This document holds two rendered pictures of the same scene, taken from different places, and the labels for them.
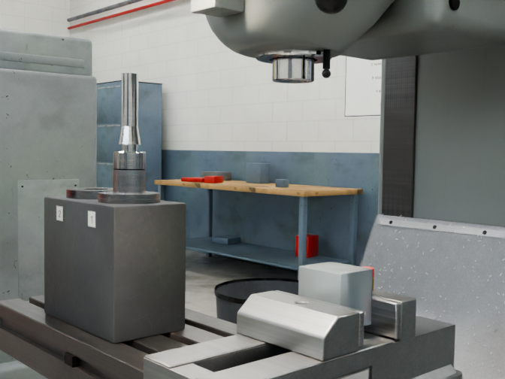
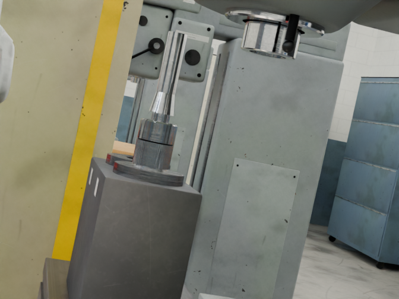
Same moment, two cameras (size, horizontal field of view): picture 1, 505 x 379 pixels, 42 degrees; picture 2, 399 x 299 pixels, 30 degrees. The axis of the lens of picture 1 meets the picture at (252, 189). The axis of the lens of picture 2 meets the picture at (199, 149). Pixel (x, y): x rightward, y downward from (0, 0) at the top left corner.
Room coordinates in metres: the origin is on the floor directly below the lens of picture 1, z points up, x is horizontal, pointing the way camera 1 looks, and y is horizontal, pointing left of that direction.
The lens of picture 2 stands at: (0.18, -0.31, 1.22)
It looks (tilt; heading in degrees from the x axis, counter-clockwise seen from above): 3 degrees down; 29
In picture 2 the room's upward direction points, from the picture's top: 12 degrees clockwise
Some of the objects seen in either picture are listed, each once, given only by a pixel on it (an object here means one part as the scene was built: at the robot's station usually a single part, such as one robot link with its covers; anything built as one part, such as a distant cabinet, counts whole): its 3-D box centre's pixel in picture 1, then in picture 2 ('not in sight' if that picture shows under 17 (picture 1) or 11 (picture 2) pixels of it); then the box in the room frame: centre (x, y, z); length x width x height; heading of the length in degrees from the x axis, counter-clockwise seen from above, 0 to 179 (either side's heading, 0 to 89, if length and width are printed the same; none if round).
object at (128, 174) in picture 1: (129, 175); (154, 148); (0.97, 0.18, 1.16); 0.05 x 0.05 x 0.05
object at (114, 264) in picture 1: (111, 256); (128, 237); (1.00, 0.21, 1.04); 0.22 x 0.12 x 0.20; 42
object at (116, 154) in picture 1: (129, 154); (158, 125); (0.97, 0.18, 1.19); 0.05 x 0.05 x 0.01
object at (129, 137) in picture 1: (129, 113); (168, 77); (0.97, 0.18, 1.25); 0.03 x 0.03 x 0.11
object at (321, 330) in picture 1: (297, 322); not in sight; (0.67, -0.05, 1.03); 0.12 x 0.06 x 0.04; 42
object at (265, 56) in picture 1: (293, 56); (274, 22); (0.76, -0.04, 1.31); 0.09 x 0.09 x 0.01
